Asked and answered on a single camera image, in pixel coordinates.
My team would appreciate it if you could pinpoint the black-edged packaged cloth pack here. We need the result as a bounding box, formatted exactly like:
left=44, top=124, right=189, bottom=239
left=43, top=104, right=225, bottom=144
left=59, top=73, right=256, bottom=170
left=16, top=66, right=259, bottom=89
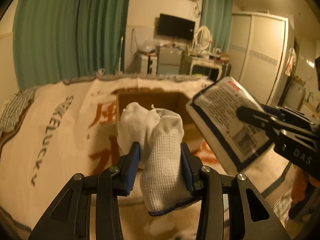
left=186, top=76, right=271, bottom=175

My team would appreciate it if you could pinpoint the white knitted glove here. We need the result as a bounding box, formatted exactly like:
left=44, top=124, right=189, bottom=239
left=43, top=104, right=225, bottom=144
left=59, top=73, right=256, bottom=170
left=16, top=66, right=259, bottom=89
left=117, top=102, right=198, bottom=216

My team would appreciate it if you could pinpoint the hanging pink cloth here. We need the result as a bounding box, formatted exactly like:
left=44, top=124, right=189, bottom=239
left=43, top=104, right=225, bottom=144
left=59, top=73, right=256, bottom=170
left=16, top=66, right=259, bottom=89
left=285, top=48, right=297, bottom=76

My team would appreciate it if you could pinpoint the white sliding wardrobe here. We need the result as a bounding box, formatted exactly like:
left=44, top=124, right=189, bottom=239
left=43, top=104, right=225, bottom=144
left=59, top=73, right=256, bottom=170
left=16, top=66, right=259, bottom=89
left=227, top=12, right=294, bottom=106

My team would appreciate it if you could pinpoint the white dressing table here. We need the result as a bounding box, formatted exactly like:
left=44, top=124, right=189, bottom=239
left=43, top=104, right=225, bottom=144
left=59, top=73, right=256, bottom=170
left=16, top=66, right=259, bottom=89
left=179, top=53, right=231, bottom=81

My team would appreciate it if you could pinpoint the checkered bed sheet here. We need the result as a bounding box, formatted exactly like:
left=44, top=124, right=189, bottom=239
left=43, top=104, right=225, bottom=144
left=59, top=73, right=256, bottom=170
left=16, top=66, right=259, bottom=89
left=1, top=87, right=38, bottom=134

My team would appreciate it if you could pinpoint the brown cardboard box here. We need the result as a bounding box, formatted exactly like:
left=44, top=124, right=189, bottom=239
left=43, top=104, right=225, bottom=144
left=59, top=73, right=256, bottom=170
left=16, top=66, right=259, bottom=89
left=116, top=88, right=203, bottom=153

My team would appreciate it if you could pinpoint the white oval vanity mirror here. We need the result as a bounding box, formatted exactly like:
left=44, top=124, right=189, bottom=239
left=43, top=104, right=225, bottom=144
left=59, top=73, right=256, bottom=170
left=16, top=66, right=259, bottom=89
left=193, top=25, right=213, bottom=51

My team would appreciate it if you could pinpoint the small green curtain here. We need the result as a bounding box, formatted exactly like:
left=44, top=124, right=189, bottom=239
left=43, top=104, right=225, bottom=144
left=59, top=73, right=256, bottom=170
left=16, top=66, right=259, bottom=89
left=200, top=0, right=233, bottom=51

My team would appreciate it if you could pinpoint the small grey fridge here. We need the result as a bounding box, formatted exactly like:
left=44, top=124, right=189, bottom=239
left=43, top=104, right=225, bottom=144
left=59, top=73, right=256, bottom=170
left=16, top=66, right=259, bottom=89
left=157, top=46, right=182, bottom=75

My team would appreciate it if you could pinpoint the white suitcase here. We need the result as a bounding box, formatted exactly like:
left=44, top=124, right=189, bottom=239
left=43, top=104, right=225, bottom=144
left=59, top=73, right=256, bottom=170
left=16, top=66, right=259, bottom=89
left=136, top=54, right=158, bottom=76

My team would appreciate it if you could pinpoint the large green curtain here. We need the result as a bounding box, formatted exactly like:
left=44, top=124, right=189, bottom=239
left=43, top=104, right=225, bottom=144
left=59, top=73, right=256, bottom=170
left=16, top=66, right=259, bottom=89
left=13, top=0, right=129, bottom=89

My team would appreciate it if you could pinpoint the black wall television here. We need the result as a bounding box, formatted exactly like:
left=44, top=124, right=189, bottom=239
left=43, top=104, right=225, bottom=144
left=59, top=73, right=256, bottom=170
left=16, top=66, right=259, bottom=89
left=157, top=14, right=195, bottom=41

